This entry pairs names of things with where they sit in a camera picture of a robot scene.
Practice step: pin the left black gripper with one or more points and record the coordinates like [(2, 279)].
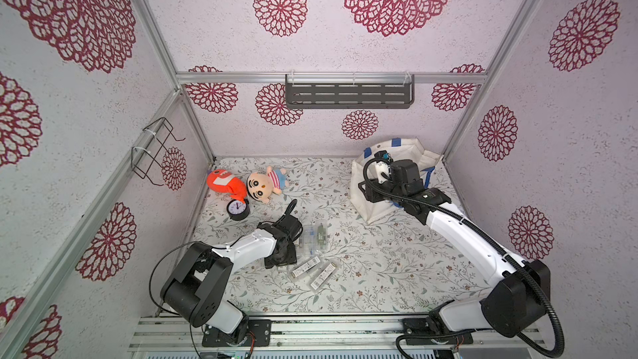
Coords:
[(292, 258)]

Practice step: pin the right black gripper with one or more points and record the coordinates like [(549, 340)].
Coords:
[(371, 191)]

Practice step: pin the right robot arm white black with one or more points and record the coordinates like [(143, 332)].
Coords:
[(518, 303)]

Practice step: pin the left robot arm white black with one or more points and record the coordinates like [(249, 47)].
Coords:
[(195, 289)]

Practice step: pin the clear compass box blue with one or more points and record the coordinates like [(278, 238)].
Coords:
[(308, 241)]

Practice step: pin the small black alarm clock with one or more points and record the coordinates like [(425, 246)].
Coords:
[(238, 209)]

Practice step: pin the cartoon boy plush doll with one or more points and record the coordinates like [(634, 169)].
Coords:
[(261, 186)]

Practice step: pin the red plush toy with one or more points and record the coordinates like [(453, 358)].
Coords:
[(225, 182)]

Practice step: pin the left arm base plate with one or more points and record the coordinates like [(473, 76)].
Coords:
[(250, 333)]

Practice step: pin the grey wall shelf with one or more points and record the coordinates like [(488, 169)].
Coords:
[(349, 93)]

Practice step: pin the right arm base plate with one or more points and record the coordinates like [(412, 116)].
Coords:
[(425, 331)]

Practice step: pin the aluminium front rail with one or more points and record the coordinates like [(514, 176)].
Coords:
[(315, 336)]

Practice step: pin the black wire wall rack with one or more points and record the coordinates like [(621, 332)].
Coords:
[(160, 161)]

